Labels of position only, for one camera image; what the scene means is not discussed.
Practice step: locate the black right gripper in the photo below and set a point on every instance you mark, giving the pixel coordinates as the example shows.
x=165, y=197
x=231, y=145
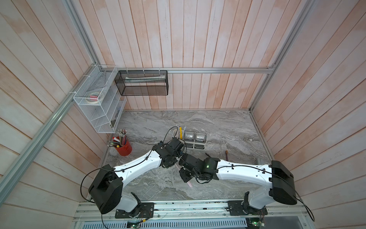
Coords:
x=182, y=172

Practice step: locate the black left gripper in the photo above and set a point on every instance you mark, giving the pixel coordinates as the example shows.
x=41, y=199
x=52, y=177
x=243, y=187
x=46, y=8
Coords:
x=167, y=165

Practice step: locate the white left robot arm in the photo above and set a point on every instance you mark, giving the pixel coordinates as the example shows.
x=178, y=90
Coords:
x=106, y=190

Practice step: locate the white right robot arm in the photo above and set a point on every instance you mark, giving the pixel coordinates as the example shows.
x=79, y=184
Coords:
x=275, y=180

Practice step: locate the cream toothbrush holder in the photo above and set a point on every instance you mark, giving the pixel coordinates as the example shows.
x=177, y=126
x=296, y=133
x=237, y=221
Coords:
x=194, y=140

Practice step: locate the red pencil cup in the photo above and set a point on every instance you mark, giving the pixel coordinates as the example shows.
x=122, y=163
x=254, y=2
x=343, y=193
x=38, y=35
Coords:
x=124, y=150

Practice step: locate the pens in red cup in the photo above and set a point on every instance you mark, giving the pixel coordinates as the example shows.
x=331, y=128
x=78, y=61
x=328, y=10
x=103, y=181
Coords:
x=120, y=140

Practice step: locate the black mesh basket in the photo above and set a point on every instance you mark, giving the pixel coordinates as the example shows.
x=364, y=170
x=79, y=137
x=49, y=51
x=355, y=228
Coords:
x=142, y=82

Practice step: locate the tape roll on shelf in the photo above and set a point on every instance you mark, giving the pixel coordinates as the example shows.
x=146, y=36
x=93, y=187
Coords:
x=94, y=97

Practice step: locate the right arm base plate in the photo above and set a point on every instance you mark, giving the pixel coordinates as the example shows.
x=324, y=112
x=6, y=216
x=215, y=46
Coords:
x=240, y=208

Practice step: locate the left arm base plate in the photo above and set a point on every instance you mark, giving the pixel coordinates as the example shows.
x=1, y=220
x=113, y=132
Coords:
x=142, y=211

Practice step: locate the white wire mesh shelf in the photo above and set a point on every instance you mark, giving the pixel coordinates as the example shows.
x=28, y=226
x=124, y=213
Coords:
x=105, y=116

